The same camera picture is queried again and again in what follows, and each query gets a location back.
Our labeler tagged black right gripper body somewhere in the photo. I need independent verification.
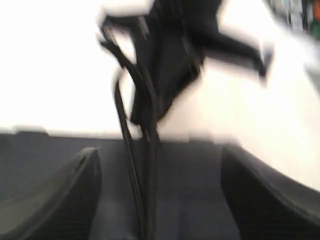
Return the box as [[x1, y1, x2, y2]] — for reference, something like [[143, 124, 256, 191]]
[[132, 0, 225, 120]]

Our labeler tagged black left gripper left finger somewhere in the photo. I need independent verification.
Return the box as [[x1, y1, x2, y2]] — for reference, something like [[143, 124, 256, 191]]
[[0, 147, 102, 240]]

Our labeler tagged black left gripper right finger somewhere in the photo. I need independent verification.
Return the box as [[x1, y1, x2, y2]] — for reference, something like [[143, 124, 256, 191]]
[[221, 144, 320, 240]]

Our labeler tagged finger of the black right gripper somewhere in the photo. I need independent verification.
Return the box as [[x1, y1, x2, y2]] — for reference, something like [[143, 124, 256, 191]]
[[199, 27, 273, 78], [98, 10, 150, 38]]

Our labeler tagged black cord with loop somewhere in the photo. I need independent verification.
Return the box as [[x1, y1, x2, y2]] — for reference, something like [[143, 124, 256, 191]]
[[98, 24, 163, 240]]

